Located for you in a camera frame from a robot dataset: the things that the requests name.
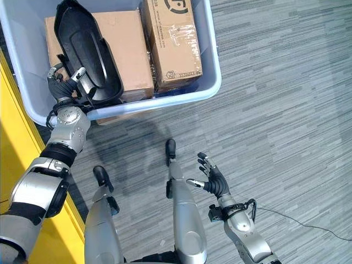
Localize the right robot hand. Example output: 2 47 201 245
186 152 231 199

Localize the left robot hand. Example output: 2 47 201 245
47 63 97 103

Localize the black sole-shaped part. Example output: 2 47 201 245
53 0 124 104

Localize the light blue plastic box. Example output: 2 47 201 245
0 0 222 127

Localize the plain brown cardboard box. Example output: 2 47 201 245
45 10 155 100

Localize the printed brown cardboard box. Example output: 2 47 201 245
140 0 204 94

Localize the right silver robot leg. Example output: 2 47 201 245
164 139 208 264

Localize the silver robot leg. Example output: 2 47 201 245
164 139 208 264
84 165 126 264

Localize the left silver robot leg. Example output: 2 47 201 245
84 165 126 264

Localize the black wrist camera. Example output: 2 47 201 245
208 203 222 222

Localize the thin black floor cable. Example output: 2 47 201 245
255 206 352 242

